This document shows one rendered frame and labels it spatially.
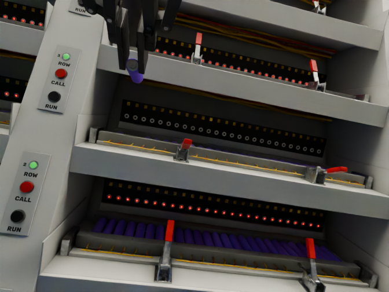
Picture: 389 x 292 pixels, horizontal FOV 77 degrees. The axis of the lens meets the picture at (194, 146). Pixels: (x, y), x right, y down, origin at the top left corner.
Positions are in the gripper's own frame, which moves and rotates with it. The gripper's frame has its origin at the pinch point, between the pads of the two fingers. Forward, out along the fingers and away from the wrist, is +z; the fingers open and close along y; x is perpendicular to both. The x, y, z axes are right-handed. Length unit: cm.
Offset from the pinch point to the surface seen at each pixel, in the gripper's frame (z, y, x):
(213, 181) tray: 16.9, -15.6, 10.5
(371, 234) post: 22, -52, 15
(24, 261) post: 18.9, 10.9, 26.0
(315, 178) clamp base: 15.9, -35.1, 7.2
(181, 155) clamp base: 18.7, -9.5, 6.1
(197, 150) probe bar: 19.7, -12.7, 4.2
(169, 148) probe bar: 19.9, -7.1, 4.5
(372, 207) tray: 17, -48, 11
